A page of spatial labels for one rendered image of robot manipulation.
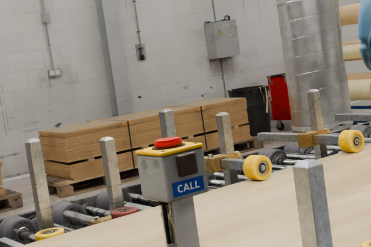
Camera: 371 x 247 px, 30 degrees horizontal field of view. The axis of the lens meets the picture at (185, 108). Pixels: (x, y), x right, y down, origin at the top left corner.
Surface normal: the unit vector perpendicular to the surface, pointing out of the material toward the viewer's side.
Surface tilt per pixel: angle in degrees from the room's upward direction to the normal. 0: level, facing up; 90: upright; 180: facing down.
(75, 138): 90
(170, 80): 90
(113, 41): 90
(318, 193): 90
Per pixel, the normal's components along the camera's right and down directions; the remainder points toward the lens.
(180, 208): 0.57, -0.01
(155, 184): -0.81, 0.16
